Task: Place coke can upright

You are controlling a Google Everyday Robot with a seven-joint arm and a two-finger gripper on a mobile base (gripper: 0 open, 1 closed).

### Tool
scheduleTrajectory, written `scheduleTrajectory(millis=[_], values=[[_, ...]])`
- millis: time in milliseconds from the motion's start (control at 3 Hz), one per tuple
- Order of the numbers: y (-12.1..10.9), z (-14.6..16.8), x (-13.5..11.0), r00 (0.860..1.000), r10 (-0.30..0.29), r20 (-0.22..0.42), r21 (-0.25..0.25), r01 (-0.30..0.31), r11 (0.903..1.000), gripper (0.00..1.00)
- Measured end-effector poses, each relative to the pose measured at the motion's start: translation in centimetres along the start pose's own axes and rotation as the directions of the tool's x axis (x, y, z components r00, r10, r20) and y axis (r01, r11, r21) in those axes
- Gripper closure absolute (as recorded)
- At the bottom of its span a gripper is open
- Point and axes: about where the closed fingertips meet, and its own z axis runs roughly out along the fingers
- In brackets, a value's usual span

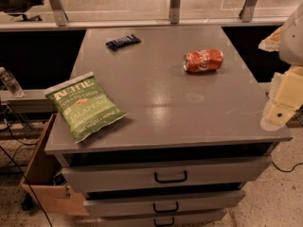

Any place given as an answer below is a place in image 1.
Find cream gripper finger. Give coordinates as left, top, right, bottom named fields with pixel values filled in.
left=258, top=26, right=282, bottom=52
left=260, top=99, right=294, bottom=131

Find grey drawer cabinet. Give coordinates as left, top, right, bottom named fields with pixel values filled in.
left=44, top=25, right=294, bottom=227

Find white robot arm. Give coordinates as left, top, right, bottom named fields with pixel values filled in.
left=258, top=4, right=303, bottom=131

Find green jalapeno chip bag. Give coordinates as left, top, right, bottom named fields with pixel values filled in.
left=45, top=72, right=127, bottom=143

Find dark blue snack bar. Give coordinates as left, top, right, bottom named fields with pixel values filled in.
left=106, top=34, right=141, bottom=51

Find grey drawer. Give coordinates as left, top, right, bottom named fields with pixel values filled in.
left=62, top=156, right=272, bottom=193
left=98, top=209, right=226, bottom=227
left=83, top=190, right=245, bottom=218

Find top grey drawer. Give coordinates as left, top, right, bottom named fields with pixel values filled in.
left=62, top=156, right=272, bottom=193

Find red crushed coke can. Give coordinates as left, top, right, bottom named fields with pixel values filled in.
left=183, top=49, right=223, bottom=73

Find bottom grey drawer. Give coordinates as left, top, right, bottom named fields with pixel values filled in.
left=98, top=209, right=226, bottom=227

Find brown cardboard box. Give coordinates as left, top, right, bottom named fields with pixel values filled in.
left=21, top=114, right=88, bottom=216

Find middle grey drawer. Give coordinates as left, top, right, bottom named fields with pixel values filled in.
left=83, top=190, right=245, bottom=218

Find black floor cable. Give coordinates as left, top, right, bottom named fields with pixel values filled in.
left=0, top=102, right=54, bottom=227

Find clear plastic water bottle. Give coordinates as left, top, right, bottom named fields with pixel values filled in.
left=0, top=67, right=24, bottom=97

